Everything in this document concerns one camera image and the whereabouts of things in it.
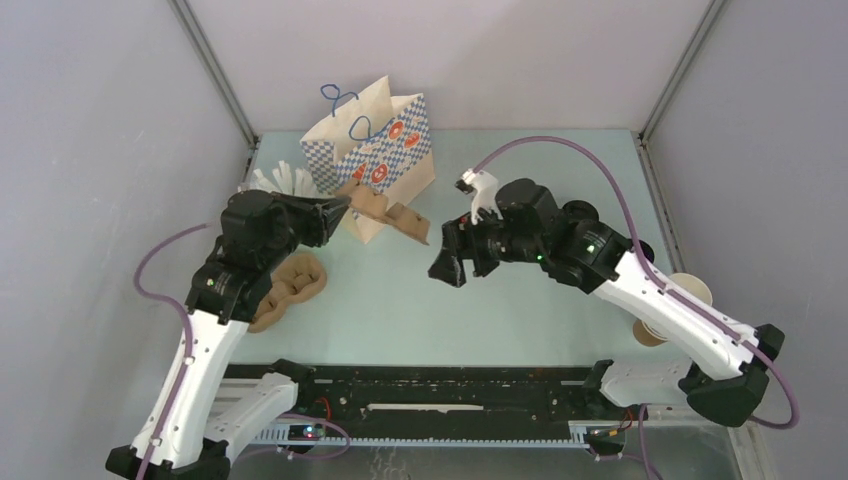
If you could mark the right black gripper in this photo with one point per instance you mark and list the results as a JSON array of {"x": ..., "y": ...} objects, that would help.
[{"x": 460, "y": 242}]

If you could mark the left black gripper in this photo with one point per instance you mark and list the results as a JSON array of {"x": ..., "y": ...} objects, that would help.
[{"x": 322, "y": 217}]

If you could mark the single cardboard cup carrier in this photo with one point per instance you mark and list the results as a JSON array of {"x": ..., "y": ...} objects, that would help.
[{"x": 377, "y": 207}]

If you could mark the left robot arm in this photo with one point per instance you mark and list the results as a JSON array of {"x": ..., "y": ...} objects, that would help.
[{"x": 180, "y": 440}]

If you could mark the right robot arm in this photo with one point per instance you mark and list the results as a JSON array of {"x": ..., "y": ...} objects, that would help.
[{"x": 723, "y": 375}]

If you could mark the checkered paper takeout bag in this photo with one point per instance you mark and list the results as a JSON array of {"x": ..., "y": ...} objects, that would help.
[{"x": 381, "y": 139}]

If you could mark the brown cardboard cup carrier stack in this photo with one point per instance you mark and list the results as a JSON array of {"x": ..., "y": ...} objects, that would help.
[{"x": 298, "y": 279}]

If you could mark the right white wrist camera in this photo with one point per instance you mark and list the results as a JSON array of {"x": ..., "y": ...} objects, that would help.
[{"x": 483, "y": 188}]

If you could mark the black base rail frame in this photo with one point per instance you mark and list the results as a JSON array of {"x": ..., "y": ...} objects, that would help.
[{"x": 408, "y": 406}]

